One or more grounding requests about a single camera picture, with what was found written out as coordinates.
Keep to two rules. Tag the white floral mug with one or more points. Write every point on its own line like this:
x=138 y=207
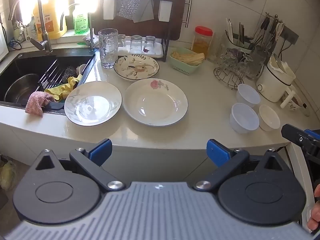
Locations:
x=296 y=102

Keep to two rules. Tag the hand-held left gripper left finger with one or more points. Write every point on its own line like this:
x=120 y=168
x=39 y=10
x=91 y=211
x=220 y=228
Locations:
x=101 y=152

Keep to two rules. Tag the cream plate dark leaf rim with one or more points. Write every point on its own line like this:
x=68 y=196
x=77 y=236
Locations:
x=136 y=67

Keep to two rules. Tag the steel kitchen faucet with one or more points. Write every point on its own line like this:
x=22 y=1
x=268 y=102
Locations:
x=43 y=35

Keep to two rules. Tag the yellow plastic bottle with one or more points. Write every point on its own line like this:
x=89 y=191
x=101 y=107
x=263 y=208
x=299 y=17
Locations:
x=51 y=22

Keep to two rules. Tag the translucent plastic bowl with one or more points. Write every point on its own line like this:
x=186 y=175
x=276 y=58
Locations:
x=248 y=95
x=243 y=118

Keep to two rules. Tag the green detergent bottle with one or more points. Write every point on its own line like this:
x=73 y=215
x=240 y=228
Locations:
x=80 y=22

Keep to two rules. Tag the person's right hand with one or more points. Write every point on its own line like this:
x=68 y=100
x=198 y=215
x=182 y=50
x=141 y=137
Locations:
x=315 y=217

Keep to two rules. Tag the steel wool scrubber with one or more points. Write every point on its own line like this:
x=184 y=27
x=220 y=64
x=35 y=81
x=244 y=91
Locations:
x=69 y=73

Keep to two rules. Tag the black metal dish rack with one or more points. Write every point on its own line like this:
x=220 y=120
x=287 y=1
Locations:
x=166 y=30

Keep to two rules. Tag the white electric cooking pot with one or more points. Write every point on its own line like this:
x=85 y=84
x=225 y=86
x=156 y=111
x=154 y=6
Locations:
x=271 y=82

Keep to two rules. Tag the yellow plastic bag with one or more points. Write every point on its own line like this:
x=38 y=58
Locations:
x=7 y=175

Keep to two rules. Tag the green cutlery holder with chopsticks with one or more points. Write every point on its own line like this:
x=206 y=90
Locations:
x=236 y=42

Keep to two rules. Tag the pink dish cloth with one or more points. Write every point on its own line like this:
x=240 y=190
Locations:
x=36 y=102

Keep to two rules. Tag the clear ribbed glass tumbler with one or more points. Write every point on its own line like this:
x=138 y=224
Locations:
x=220 y=47

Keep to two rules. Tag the bundle of dried noodles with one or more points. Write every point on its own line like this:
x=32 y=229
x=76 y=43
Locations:
x=187 y=58

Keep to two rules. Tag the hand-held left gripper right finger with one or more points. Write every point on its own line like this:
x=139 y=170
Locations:
x=218 y=153

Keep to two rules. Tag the black sink drain rack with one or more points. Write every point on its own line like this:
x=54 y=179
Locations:
x=52 y=73

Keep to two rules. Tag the silver embossed foil sheet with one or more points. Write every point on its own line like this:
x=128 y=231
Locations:
x=135 y=2

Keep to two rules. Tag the red lid plastic jar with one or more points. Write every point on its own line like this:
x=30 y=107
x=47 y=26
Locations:
x=202 y=41

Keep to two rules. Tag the steel pot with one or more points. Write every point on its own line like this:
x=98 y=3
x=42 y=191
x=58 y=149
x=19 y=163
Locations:
x=20 y=87

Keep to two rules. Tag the group of clear glass mugs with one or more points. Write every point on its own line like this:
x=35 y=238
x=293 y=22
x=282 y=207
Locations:
x=235 y=57

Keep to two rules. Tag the yellow dish cloth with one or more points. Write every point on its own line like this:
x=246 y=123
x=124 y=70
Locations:
x=62 y=87

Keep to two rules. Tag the green plastic basket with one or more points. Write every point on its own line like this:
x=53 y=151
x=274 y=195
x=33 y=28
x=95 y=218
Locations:
x=186 y=68

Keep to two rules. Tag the hanging utensil rack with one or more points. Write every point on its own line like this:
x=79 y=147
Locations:
x=266 y=33

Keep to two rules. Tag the tall textured glass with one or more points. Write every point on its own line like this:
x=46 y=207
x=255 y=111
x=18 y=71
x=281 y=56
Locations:
x=108 y=47

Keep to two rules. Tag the brown wooden cutting board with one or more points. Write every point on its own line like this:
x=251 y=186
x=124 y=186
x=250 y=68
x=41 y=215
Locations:
x=178 y=17

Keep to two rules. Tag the white drip tray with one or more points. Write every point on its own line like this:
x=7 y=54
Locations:
x=157 y=51

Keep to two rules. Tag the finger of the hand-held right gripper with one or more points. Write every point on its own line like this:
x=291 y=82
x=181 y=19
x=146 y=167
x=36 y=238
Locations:
x=297 y=136

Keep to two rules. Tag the small clear drinking glass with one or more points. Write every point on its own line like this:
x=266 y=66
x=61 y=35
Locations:
x=150 y=44
x=136 y=44
x=121 y=41

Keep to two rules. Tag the black kitchen sink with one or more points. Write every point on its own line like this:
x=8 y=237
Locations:
x=17 y=65

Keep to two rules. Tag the small steel tap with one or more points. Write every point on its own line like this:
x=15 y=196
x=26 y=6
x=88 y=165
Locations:
x=91 y=38

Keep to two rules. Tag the small white ceramic bowl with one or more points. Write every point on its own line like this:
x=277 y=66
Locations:
x=269 y=117

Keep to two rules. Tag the white plate pink flower print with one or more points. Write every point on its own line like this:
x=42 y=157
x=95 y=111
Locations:
x=155 y=102

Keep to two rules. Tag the white rack container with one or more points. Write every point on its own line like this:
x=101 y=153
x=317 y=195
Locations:
x=164 y=10
x=109 y=8

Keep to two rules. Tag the white plate grey leaf print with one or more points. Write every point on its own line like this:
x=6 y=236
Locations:
x=92 y=103

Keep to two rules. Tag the black wall socket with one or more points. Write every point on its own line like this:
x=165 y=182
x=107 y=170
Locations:
x=291 y=35

